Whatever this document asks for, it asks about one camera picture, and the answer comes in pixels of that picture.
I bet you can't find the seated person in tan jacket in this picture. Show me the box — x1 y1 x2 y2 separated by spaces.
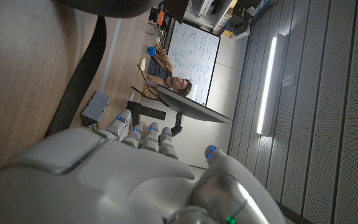
141 43 193 100

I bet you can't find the long ceiling light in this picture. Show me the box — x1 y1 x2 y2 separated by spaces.
256 32 287 136

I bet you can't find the white shelf unit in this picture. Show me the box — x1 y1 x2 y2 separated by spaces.
183 0 251 40

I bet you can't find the black computer monitor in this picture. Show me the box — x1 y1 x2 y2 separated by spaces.
157 85 231 124

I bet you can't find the clear glass bottle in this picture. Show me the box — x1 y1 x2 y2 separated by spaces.
146 23 164 41

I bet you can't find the whiteboard with writing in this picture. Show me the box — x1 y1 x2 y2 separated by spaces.
167 20 221 106

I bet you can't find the small grey box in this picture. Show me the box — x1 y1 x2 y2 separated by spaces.
80 90 112 127

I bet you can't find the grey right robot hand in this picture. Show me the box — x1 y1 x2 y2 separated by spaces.
0 108 287 224

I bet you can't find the black strap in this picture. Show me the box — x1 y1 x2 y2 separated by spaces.
44 15 108 138

